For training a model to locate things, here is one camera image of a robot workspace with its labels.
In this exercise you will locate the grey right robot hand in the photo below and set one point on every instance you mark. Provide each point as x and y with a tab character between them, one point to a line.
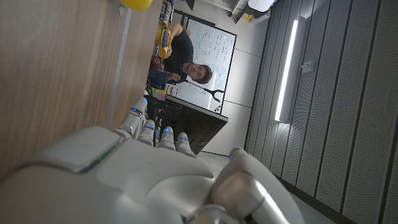
130	183

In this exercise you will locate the grey ceiling sensor box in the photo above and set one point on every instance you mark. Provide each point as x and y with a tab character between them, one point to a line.
308	66

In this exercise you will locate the white boxy appliance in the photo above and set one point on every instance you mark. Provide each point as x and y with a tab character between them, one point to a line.
261	4

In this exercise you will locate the dark blue mug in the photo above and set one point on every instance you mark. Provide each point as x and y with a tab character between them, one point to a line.
158	79

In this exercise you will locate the black reacher grabber stick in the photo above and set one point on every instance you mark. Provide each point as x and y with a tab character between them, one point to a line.
199	87

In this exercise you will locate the man in dark shirt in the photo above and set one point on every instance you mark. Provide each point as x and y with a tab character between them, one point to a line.
182	51

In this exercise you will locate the long ceiling light strip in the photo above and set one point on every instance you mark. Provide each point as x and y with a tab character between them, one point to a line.
286	71

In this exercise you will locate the whiteboard with black frame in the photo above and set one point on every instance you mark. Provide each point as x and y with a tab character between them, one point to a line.
217	46

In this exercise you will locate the yellow lemon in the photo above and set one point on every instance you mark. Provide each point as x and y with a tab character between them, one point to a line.
136	3

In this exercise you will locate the maroon object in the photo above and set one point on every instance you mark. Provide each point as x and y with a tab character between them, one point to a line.
157	63

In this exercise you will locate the white shelf unit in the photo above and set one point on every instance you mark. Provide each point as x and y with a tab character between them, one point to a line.
230	6

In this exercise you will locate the yellow multicolour stacking toy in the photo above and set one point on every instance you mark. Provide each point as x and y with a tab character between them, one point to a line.
164	42

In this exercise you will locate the small white tag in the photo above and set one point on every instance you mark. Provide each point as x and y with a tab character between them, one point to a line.
121	11

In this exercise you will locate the black monitor screen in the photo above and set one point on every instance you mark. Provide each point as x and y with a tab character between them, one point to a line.
196	124

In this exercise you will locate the black panel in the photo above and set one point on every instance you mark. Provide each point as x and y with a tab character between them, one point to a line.
190	3

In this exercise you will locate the colourful printed box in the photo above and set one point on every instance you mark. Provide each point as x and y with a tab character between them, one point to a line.
167	12

